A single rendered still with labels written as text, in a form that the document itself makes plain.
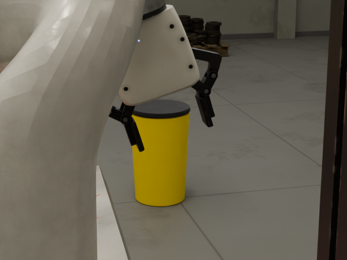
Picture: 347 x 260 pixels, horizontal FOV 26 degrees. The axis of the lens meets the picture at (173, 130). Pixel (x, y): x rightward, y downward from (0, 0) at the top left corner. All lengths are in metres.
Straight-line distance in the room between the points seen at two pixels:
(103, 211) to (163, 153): 3.60
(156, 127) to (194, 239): 0.75
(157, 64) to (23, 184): 0.51
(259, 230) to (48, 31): 4.10
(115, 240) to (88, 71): 0.58
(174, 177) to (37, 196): 4.34
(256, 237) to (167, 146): 0.80
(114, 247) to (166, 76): 0.22
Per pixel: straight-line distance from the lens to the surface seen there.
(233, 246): 4.24
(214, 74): 0.93
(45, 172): 0.41
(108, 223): 1.02
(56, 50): 0.40
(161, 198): 4.76
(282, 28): 11.89
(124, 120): 0.92
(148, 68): 0.89
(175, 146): 4.67
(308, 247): 4.28
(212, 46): 10.10
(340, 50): 0.46
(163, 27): 0.89
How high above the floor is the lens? 1.74
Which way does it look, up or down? 15 degrees down
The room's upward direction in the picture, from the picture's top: straight up
